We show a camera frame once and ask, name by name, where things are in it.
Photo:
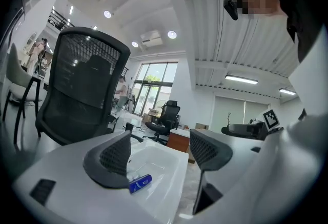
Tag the ceiling air conditioner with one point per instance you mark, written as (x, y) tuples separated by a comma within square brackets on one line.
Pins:
[(151, 37)]

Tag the dark grey bin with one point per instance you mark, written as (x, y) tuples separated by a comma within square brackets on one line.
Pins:
[(11, 20)]

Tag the wooden coat rack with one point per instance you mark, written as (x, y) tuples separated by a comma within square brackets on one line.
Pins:
[(229, 119)]

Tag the large glass window wall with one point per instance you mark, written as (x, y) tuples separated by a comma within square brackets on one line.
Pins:
[(156, 77)]

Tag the white sink basin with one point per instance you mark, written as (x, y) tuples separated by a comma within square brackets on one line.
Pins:
[(159, 161)]

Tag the black headrest office chair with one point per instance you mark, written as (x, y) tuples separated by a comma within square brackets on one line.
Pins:
[(167, 115), (93, 74)]

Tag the black mesh office chair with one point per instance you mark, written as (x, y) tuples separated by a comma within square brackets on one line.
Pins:
[(77, 89)]

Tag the black mezzanine railing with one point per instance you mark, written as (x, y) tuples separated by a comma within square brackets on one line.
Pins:
[(60, 21)]

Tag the cardboard box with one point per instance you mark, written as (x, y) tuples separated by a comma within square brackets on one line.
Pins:
[(202, 126)]

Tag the round ceiling light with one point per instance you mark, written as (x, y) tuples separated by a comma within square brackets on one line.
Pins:
[(107, 14), (134, 44), (172, 34)]

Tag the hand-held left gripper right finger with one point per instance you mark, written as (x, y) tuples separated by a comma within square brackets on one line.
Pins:
[(230, 166)]

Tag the grey chair black legs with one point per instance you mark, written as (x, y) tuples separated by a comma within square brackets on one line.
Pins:
[(18, 74)]

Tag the person's black shirt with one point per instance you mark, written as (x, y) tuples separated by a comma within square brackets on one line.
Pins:
[(305, 7)]

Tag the black head-worn camera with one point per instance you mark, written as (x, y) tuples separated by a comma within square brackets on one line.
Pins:
[(231, 9)]

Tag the white roller blinds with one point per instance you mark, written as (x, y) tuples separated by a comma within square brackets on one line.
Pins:
[(230, 110)]

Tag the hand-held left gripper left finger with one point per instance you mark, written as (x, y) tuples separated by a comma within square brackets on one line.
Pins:
[(77, 179)]

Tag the long ceiling light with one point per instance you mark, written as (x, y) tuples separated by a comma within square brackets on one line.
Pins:
[(241, 79), (287, 91)]

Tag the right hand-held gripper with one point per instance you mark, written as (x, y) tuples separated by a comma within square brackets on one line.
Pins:
[(271, 120)]

